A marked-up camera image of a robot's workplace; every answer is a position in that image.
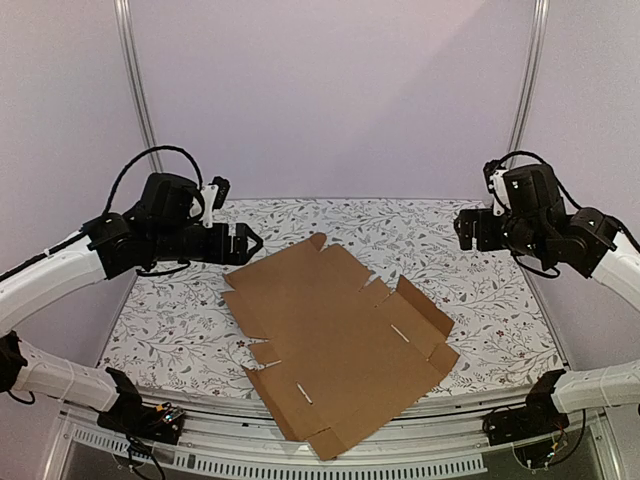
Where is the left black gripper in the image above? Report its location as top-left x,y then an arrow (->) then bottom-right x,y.
151,221 -> 263,265

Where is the brown cardboard box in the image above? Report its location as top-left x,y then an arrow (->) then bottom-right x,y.
223,233 -> 459,460

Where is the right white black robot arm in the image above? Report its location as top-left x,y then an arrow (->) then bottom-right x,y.
454,162 -> 639,436

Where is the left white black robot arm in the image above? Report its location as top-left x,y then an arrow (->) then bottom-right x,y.
1,173 -> 263,434

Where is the floral patterned table mat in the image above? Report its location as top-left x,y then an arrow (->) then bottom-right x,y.
101,199 -> 565,399

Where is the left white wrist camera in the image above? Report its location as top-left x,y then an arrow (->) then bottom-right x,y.
200,176 -> 231,228

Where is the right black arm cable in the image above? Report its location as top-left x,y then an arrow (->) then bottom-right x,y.
497,150 -> 581,209

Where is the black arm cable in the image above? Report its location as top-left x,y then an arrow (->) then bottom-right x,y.
497,150 -> 581,209
102,145 -> 207,221

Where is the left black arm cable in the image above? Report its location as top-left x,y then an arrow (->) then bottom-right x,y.
102,145 -> 207,221

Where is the aluminium front rail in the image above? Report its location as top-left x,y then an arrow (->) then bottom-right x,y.
43,387 -> 624,479

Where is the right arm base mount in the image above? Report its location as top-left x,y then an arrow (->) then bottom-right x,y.
482,369 -> 570,446

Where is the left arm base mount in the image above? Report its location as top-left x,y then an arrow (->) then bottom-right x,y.
97,367 -> 185,445

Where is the right aluminium frame post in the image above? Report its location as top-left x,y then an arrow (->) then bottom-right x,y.
507,0 -> 550,152

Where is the aluminium frame post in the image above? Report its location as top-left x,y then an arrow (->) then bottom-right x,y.
507,0 -> 550,152
113,0 -> 156,148

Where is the left aluminium frame post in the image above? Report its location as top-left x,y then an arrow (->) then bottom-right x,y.
113,0 -> 156,148

